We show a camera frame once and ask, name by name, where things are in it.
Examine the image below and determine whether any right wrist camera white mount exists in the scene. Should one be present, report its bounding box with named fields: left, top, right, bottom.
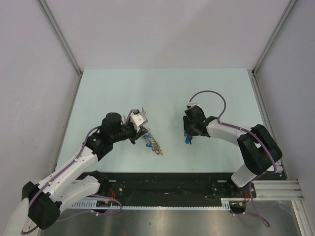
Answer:
left=186, top=102, right=200, bottom=109

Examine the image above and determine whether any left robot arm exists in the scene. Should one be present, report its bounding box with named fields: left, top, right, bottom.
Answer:
left=21, top=109, right=148, bottom=235

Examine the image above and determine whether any blue tag key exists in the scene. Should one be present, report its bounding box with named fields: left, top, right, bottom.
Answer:
left=145, top=134, right=152, bottom=148
left=185, top=136, right=192, bottom=145

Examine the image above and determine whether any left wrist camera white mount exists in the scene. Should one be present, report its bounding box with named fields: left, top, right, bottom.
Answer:
left=129, top=109, right=148, bottom=131

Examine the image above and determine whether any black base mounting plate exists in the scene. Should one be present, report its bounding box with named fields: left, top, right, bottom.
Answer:
left=97, top=172, right=256, bottom=207

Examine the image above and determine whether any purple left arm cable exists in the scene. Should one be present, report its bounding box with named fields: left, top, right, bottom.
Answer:
left=21, top=109, right=138, bottom=234

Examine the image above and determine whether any left aluminium frame post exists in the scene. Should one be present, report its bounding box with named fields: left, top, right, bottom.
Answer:
left=36, top=0, right=83, bottom=78

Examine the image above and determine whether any right aluminium frame post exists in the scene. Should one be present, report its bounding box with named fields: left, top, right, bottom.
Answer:
left=252, top=0, right=299, bottom=76

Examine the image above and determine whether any white slotted cable duct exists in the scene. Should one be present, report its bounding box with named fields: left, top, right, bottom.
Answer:
left=71, top=198, right=249, bottom=211

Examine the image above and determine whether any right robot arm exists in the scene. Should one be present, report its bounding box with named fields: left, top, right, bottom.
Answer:
left=183, top=103, right=283, bottom=197

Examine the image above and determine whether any metal disc keyring organizer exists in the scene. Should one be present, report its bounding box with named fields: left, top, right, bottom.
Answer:
left=142, top=131, right=160, bottom=151

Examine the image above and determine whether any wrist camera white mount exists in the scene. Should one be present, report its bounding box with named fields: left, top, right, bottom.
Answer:
left=129, top=109, right=148, bottom=131
left=186, top=102, right=200, bottom=109

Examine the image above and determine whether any aluminium frame post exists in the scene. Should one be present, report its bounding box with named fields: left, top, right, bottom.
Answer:
left=36, top=0, right=83, bottom=78
left=252, top=0, right=299, bottom=76

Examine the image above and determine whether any aluminium front rail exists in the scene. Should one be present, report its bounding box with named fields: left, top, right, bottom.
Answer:
left=253, top=180, right=304, bottom=201

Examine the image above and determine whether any right aluminium side rail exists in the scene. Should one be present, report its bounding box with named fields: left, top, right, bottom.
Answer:
left=251, top=71, right=285, bottom=175

